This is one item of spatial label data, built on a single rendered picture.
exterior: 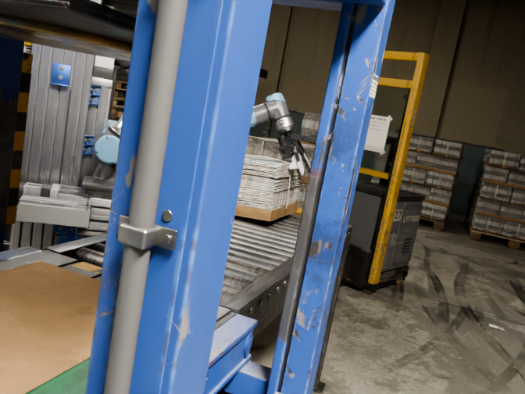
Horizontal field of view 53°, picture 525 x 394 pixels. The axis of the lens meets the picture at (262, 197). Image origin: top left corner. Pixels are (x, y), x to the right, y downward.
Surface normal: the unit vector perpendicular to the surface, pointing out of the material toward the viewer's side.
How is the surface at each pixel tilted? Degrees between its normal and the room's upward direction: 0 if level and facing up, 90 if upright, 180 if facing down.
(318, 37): 90
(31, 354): 0
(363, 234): 90
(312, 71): 90
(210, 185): 90
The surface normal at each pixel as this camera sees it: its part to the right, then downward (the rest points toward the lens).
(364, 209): -0.66, 0.00
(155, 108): -0.06, 0.15
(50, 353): 0.18, -0.97
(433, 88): -0.35, 0.09
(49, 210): 0.29, 0.21
